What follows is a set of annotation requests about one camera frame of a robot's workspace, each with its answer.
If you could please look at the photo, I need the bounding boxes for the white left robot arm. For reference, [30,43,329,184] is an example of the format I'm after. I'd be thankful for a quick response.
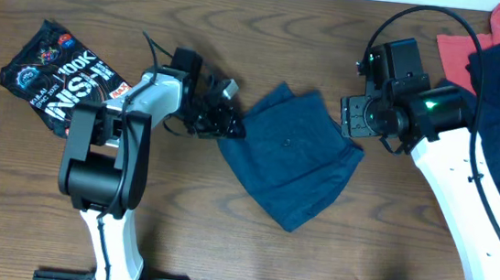
[58,67,245,280]

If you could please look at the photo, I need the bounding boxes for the red cloth garment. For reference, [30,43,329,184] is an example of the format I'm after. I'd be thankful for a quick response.
[436,3,500,94]

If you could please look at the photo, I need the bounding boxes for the black printed folded t-shirt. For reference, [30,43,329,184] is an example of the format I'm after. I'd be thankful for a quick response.
[0,20,131,139]

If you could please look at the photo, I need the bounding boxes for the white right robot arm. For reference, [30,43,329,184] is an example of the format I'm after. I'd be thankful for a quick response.
[341,80,500,280]

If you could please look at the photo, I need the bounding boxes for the navy blue shorts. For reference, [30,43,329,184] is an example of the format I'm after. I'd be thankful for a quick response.
[217,82,364,232]

